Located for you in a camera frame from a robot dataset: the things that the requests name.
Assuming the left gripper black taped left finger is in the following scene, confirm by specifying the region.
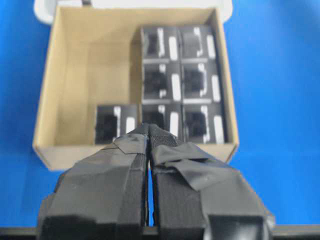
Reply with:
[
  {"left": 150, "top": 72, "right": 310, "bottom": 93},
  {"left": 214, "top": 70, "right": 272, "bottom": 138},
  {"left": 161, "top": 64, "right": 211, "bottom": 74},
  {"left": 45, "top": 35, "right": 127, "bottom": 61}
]
[{"left": 37, "top": 124, "right": 149, "bottom": 240}]

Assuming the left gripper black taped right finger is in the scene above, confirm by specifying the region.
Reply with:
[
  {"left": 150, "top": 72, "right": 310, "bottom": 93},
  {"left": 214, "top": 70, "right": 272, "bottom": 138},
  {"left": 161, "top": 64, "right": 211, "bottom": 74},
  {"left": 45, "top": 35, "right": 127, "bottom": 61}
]
[{"left": 149, "top": 124, "right": 275, "bottom": 240}]

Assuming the grey dynamixel box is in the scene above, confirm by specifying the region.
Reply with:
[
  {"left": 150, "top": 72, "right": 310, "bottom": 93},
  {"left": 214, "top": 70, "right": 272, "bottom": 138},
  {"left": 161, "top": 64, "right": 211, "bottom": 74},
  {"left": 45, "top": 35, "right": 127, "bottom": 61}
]
[
  {"left": 141, "top": 103, "right": 183, "bottom": 140},
  {"left": 181, "top": 60, "right": 222, "bottom": 104},
  {"left": 178, "top": 24, "right": 217, "bottom": 62},
  {"left": 140, "top": 25, "right": 180, "bottom": 64},
  {"left": 182, "top": 103, "right": 228, "bottom": 144},
  {"left": 94, "top": 104, "right": 138, "bottom": 145},
  {"left": 141, "top": 63, "right": 182, "bottom": 104}
]

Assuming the brown cardboard box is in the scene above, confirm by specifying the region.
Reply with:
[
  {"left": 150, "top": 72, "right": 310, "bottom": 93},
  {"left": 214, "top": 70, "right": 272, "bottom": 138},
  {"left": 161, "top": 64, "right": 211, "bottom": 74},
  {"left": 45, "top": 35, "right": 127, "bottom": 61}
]
[{"left": 32, "top": 6, "right": 239, "bottom": 171}]

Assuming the white plastic tray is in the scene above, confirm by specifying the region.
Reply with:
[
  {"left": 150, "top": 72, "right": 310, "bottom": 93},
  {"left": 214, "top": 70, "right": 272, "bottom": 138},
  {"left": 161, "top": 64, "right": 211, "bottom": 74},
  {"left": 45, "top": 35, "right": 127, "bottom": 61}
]
[{"left": 33, "top": 0, "right": 234, "bottom": 25}]

